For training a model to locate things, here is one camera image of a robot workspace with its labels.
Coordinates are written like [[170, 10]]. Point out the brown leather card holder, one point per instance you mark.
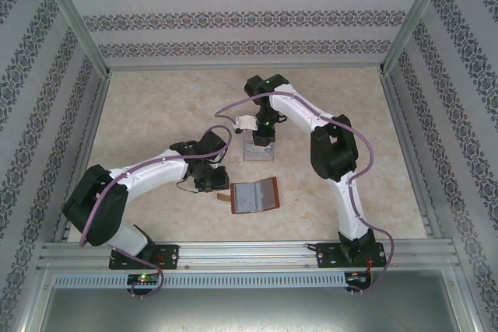
[[253, 198]]

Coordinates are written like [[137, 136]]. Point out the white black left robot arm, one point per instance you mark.
[[155, 168]]

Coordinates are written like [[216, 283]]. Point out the white credit card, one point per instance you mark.
[[268, 156]]

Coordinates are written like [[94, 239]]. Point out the small green circuit board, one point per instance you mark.
[[142, 278], [356, 277]]

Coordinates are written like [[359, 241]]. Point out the clear acrylic box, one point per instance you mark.
[[246, 153]]

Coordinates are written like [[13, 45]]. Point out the grey metal panel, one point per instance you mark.
[[249, 310]]

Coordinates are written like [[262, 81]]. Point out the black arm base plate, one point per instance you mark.
[[327, 256], [171, 254]]

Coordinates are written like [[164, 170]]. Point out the aluminium side rail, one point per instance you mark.
[[84, 153], [410, 153]]

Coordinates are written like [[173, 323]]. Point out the long aluminium mounting rail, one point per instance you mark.
[[249, 256]]

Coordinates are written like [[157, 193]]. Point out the aluminium frame post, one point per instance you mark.
[[83, 25], [410, 25]]

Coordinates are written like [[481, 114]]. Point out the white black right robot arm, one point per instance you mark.
[[295, 106]]

